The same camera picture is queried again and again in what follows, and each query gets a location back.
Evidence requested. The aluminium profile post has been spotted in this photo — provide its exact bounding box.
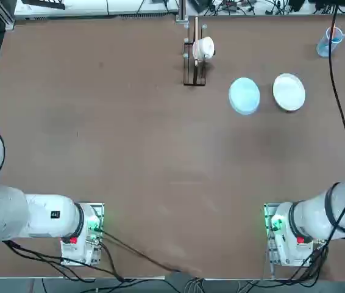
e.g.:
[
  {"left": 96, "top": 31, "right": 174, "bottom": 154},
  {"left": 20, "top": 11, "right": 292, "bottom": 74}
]
[{"left": 176, "top": 0, "right": 189, "bottom": 24}]

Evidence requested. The black cable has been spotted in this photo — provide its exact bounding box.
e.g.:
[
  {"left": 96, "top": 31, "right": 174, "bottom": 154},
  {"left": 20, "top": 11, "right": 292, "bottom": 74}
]
[
  {"left": 3, "top": 240, "right": 125, "bottom": 282},
  {"left": 286, "top": 241, "right": 329, "bottom": 282},
  {"left": 328, "top": 0, "right": 345, "bottom": 174}
]

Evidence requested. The white plate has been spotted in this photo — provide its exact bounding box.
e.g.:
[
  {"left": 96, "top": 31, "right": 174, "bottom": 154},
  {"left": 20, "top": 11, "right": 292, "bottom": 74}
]
[{"left": 272, "top": 73, "right": 307, "bottom": 112}]

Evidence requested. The brown cable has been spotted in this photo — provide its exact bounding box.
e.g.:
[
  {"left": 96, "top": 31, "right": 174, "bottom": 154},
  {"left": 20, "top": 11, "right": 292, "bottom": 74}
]
[{"left": 99, "top": 230, "right": 183, "bottom": 273}]

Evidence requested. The aluminium profile rail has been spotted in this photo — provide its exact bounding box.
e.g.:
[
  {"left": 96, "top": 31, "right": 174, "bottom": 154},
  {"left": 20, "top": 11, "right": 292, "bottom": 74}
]
[{"left": 3, "top": 11, "right": 16, "bottom": 31}]

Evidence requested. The white cable duct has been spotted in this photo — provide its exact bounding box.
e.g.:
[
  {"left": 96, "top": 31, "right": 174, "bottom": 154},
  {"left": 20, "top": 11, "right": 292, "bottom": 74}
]
[{"left": 13, "top": 0, "right": 180, "bottom": 16}]

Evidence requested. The blue plate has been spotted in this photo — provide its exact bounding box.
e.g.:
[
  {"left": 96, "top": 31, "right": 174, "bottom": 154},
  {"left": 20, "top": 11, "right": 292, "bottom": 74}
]
[{"left": 228, "top": 77, "right": 261, "bottom": 115}]

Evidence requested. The white cup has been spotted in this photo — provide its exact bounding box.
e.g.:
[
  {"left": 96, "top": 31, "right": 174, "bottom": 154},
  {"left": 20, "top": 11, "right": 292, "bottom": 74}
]
[{"left": 192, "top": 36, "right": 216, "bottom": 62}]

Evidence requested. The metal base plate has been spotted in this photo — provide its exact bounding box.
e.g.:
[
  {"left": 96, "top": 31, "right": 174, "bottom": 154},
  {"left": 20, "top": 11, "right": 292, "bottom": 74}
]
[
  {"left": 263, "top": 203, "right": 329, "bottom": 268},
  {"left": 60, "top": 201, "right": 105, "bottom": 266}
]

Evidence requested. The black wire cup rack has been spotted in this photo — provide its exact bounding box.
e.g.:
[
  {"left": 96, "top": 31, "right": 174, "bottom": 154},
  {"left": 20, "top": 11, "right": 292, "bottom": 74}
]
[{"left": 183, "top": 41, "right": 207, "bottom": 87}]

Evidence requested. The clear plastic beaker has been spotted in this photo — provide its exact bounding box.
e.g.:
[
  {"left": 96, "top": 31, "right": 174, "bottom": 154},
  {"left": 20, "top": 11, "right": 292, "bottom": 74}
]
[{"left": 316, "top": 26, "right": 345, "bottom": 58}]

